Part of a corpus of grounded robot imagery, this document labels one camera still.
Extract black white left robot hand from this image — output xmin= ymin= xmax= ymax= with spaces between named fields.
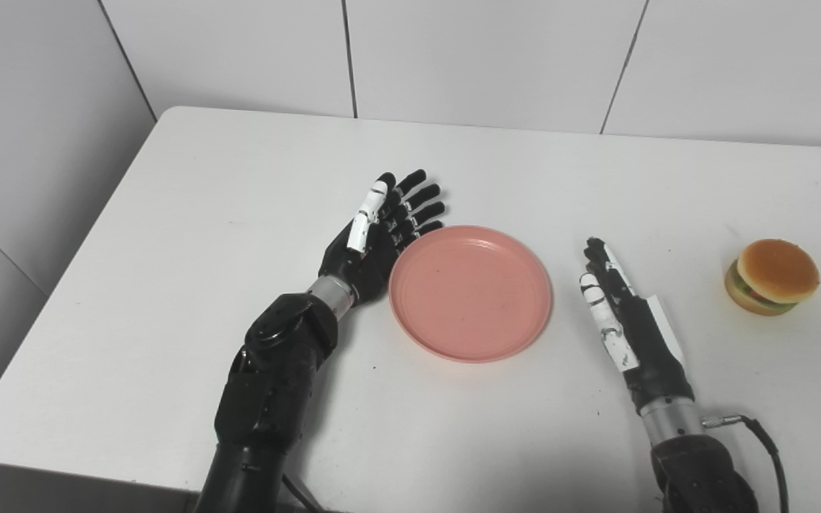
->
xmin=318 ymin=169 xmax=447 ymax=306

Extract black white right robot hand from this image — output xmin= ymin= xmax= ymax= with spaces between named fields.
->
xmin=579 ymin=237 xmax=696 ymax=415

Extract pink round plate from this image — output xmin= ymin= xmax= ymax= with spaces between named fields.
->
xmin=388 ymin=225 xmax=553 ymax=364

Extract toy hamburger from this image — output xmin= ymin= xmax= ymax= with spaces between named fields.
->
xmin=724 ymin=239 xmax=821 ymax=316

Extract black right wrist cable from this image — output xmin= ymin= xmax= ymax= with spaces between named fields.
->
xmin=701 ymin=413 xmax=790 ymax=513

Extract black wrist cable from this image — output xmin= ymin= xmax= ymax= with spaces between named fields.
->
xmin=282 ymin=474 xmax=326 ymax=513
xmin=701 ymin=413 xmax=790 ymax=513

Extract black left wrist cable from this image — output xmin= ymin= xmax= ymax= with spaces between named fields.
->
xmin=282 ymin=474 xmax=326 ymax=513

